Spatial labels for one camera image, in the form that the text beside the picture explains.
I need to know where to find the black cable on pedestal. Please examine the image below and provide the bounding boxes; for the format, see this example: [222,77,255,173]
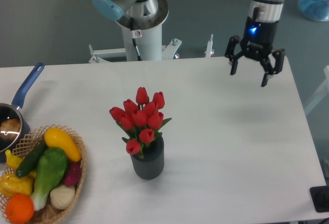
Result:
[130,18,142,61]

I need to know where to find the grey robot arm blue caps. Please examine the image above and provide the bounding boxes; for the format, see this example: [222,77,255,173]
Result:
[92,0,285,86]

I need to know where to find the brown bread roll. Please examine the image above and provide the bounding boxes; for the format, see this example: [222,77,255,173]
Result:
[1,119,21,141]

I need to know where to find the purple red radish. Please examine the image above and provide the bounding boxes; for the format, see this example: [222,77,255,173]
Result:
[63,162,82,186]

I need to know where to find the dark grey ribbed vase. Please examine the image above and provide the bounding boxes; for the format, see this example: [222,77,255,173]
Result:
[131,137,165,180]

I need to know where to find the green bok choy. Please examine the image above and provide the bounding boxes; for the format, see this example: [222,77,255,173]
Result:
[30,147,68,211]

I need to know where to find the red tulip bouquet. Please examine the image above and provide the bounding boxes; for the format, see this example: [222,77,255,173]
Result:
[109,87,172,159]

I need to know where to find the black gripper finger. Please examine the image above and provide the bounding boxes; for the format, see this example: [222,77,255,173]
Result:
[224,35,243,75]
[260,49,285,87]

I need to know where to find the small yellow banana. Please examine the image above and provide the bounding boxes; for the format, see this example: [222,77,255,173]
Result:
[5,150,23,171]

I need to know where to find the yellow squash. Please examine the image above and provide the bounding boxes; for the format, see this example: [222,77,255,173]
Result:
[44,127,82,162]

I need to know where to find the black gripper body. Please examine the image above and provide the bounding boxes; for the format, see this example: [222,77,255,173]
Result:
[240,17,279,61]

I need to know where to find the orange fruit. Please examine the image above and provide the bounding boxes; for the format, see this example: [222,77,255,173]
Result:
[5,194,34,223]

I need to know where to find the woven wicker basket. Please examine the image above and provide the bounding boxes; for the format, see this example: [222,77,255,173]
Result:
[1,125,87,223]

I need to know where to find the yellow bumpy gourd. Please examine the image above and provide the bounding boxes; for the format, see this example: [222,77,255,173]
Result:
[1,173,34,198]

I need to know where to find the white frame at right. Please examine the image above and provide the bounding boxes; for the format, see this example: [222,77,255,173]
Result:
[304,65,328,116]

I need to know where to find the black device at edge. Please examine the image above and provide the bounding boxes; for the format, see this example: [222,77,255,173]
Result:
[309,185,329,213]

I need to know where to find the white garlic bulb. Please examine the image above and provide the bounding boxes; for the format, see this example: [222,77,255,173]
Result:
[50,184,75,210]

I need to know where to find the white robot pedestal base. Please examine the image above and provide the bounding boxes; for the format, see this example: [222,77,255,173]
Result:
[88,21,215,64]

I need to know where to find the dark green cucumber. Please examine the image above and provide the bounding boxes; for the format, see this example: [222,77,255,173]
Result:
[15,139,48,177]

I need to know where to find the blue handled saucepan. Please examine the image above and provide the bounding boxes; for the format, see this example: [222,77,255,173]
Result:
[1,63,45,163]

